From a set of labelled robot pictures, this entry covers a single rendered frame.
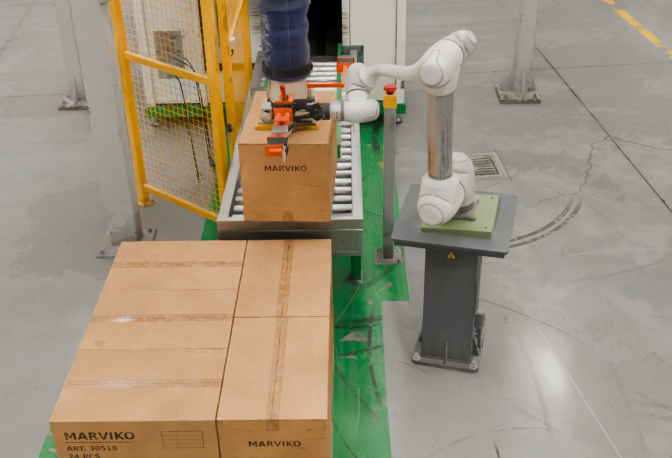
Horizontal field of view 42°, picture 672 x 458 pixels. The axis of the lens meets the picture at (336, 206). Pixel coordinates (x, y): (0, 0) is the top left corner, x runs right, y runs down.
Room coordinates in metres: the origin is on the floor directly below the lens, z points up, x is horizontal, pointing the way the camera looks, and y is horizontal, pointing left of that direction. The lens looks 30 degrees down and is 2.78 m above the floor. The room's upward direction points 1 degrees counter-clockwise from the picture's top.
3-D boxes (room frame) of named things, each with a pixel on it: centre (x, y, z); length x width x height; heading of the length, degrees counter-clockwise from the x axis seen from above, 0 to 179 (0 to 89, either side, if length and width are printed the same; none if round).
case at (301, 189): (3.79, 0.21, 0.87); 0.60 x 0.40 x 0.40; 176
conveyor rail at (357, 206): (4.78, -0.13, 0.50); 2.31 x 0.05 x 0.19; 179
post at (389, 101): (4.18, -0.29, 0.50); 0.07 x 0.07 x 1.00; 89
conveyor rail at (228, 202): (4.79, 0.53, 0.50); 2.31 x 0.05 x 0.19; 179
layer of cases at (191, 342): (2.94, 0.53, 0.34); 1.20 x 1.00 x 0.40; 179
